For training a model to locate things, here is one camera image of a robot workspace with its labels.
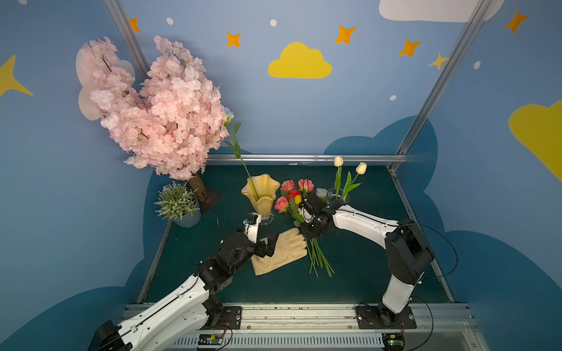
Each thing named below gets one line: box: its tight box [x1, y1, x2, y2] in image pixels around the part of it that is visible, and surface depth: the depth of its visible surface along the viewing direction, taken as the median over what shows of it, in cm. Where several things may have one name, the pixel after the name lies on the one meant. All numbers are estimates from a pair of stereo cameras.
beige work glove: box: [250, 228, 308, 276], surface depth 92 cm
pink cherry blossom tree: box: [83, 35, 231, 205], surface depth 63 cm
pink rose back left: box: [281, 179, 295, 191], surface depth 110 cm
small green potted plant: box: [153, 181, 202, 229], surface depth 88 cm
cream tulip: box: [333, 155, 344, 196], surface depth 89 cm
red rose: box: [286, 189, 301, 201], surface depth 106 cm
